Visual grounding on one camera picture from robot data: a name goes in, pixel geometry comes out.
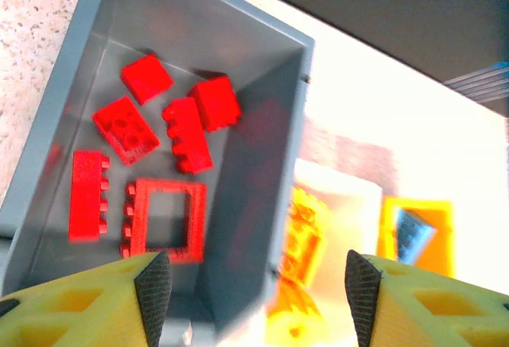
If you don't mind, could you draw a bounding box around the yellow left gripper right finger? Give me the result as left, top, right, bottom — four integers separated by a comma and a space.
344, 249, 509, 347

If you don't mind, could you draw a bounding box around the yellow round lego piece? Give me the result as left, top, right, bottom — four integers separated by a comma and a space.
265, 283, 324, 342

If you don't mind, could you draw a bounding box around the white plastic bin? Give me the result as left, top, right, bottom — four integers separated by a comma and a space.
265, 155, 385, 347

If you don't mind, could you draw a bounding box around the red lego window frame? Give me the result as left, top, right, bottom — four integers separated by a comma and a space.
119, 177, 208, 265

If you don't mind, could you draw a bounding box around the blue lego brick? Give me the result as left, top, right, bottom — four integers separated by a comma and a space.
395, 208, 438, 267

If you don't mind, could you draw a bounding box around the yellow plastic bin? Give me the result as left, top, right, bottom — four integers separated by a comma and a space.
375, 197, 454, 279

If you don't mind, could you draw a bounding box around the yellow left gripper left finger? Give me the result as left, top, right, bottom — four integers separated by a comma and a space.
0, 250, 173, 347

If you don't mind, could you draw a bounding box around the long red lego brick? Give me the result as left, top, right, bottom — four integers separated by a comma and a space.
68, 150, 111, 244

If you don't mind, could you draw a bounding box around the yellow lego window frame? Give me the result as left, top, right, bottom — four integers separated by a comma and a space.
280, 187, 328, 288

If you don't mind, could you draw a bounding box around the grey plastic bin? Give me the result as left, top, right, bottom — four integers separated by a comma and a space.
0, 0, 316, 347

